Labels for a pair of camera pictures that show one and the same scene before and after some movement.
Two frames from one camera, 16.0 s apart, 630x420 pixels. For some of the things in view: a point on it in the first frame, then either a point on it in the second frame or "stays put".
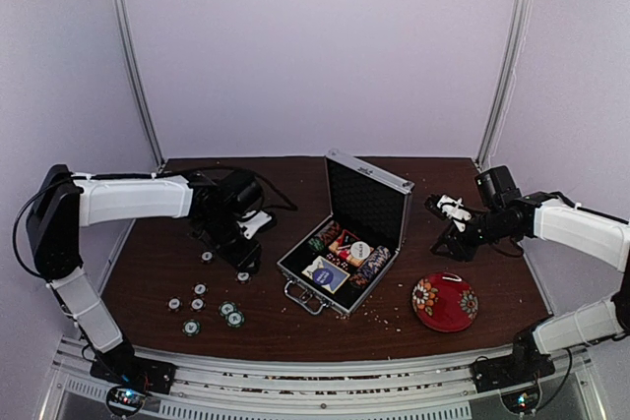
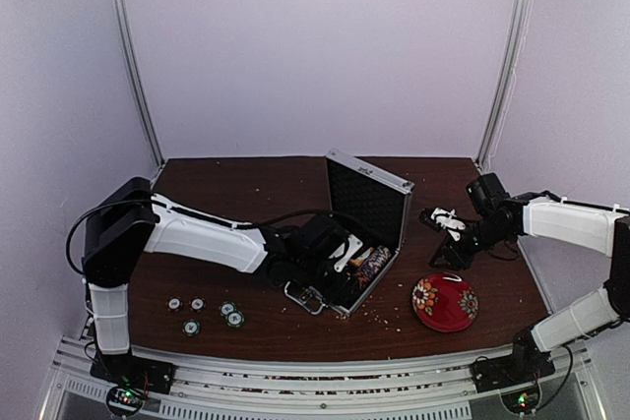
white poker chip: x=197 y=304 stays put
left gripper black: x=244 y=258 -> x=339 y=293
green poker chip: x=225 y=308 stays put
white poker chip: x=173 y=303 stays put
